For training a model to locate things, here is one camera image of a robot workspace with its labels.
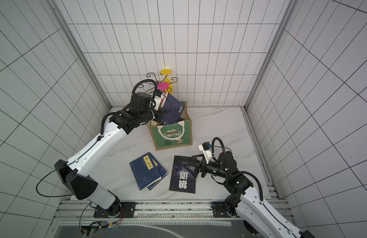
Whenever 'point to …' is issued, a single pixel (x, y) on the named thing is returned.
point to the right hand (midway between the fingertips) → (188, 158)
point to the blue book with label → (145, 171)
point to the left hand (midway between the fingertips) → (163, 113)
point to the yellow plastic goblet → (166, 72)
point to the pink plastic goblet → (162, 86)
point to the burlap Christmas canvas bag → (173, 135)
